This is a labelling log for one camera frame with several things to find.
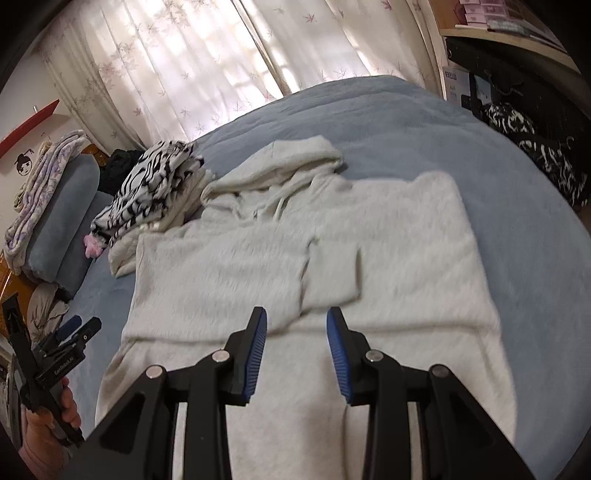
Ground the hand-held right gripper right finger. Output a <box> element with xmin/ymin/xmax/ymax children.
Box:
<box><xmin>325</xmin><ymin>306</ymin><xmax>539</xmax><ymax>480</ymax></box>

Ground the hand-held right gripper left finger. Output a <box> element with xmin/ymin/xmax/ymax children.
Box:
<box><xmin>65</xmin><ymin>306</ymin><xmax>269</xmax><ymax>480</ymax></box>

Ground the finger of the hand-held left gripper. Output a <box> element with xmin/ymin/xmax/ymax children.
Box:
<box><xmin>48</xmin><ymin>315</ymin><xmax>84</xmax><ymax>347</ymax></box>
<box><xmin>60</xmin><ymin>316</ymin><xmax>103</xmax><ymax>354</ymax></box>

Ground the light grey zip hoodie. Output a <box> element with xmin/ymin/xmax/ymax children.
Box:
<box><xmin>95</xmin><ymin>135</ymin><xmax>520</xmax><ymax>480</ymax></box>

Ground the person's left hand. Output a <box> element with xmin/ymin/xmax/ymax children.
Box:
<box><xmin>21</xmin><ymin>377</ymin><xmax>84</xmax><ymax>476</ymax></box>

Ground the beige crumpled cloth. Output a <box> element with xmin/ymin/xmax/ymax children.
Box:
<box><xmin>27</xmin><ymin>282</ymin><xmax>70</xmax><ymax>333</ymax></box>

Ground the orange wooden bedside furniture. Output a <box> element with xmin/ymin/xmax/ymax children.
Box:
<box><xmin>0</xmin><ymin>251</ymin><xmax>35</xmax><ymax>342</ymax></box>

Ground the purple floral folded blanket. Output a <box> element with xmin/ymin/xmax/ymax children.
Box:
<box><xmin>4</xmin><ymin>130</ymin><xmax>88</xmax><ymax>275</ymax></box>

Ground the cream folded cloth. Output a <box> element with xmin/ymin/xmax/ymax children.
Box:
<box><xmin>13</xmin><ymin>141</ymin><xmax>52</xmax><ymax>214</ymax></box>

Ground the black cloth heap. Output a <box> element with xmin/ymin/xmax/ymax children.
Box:
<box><xmin>98</xmin><ymin>148</ymin><xmax>146</xmax><ymax>195</ymax></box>

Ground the blue-grey bed blanket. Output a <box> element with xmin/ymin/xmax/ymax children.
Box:
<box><xmin>60</xmin><ymin>75</ymin><xmax>591</xmax><ymax>480</ymax></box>

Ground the white floral sheer curtain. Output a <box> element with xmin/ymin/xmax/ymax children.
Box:
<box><xmin>39</xmin><ymin>0</ymin><xmax>287</xmax><ymax>158</ymax></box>
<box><xmin>235</xmin><ymin>0</ymin><xmax>444</xmax><ymax>100</ymax></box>

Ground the black white patterned cloth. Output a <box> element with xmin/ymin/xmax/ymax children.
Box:
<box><xmin>482</xmin><ymin>102</ymin><xmax>591</xmax><ymax>208</ymax></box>

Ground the white cardboard box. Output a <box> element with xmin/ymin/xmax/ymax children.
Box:
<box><xmin>442</xmin><ymin>65</ymin><xmax>472</xmax><ymax>109</ymax></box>

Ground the large black bag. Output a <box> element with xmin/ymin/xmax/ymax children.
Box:
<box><xmin>445</xmin><ymin>37</ymin><xmax>591</xmax><ymax>176</ymax></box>

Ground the wooden bookshelf desk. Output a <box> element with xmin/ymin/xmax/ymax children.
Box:
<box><xmin>434</xmin><ymin>0</ymin><xmax>583</xmax><ymax>75</ymax></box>

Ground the pile of papers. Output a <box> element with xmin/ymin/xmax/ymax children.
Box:
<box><xmin>480</xmin><ymin>16</ymin><xmax>566</xmax><ymax>49</ymax></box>

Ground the pink drawer organizer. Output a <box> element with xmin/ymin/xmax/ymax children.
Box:
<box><xmin>459</xmin><ymin>0</ymin><xmax>527</xmax><ymax>26</ymax></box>

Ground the black doll wall sticker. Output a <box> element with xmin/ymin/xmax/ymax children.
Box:
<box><xmin>14</xmin><ymin>148</ymin><xmax>35</xmax><ymax>176</ymax></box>

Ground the red wall shelf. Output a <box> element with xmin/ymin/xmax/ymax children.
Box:
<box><xmin>0</xmin><ymin>99</ymin><xmax>61</xmax><ymax>158</ymax></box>

